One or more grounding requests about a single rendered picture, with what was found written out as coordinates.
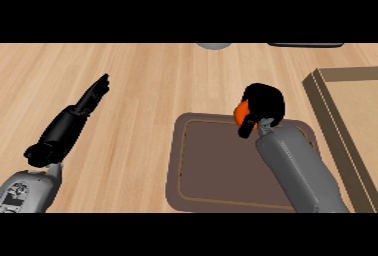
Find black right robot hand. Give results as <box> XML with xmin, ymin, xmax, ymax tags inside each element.
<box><xmin>236</xmin><ymin>82</ymin><xmax>286</xmax><ymax>140</ymax></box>

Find brown tray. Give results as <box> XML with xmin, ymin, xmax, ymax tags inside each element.
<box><xmin>164</xmin><ymin>112</ymin><xmax>322</xmax><ymax>214</ymax></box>

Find cardboard box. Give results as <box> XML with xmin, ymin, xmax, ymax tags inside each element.
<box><xmin>301</xmin><ymin>66</ymin><xmax>378</xmax><ymax>214</ymax></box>

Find dark flat object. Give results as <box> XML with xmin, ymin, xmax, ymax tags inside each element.
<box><xmin>266</xmin><ymin>42</ymin><xmax>345</xmax><ymax>49</ymax></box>

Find orange squash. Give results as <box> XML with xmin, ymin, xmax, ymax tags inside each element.
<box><xmin>233</xmin><ymin>100</ymin><xmax>258</xmax><ymax>131</ymax></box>

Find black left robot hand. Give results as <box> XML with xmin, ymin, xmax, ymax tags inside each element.
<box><xmin>22</xmin><ymin>73</ymin><xmax>111</xmax><ymax>169</ymax></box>

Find grey round object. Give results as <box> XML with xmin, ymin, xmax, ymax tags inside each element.
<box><xmin>195</xmin><ymin>42</ymin><xmax>233</xmax><ymax>51</ymax></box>

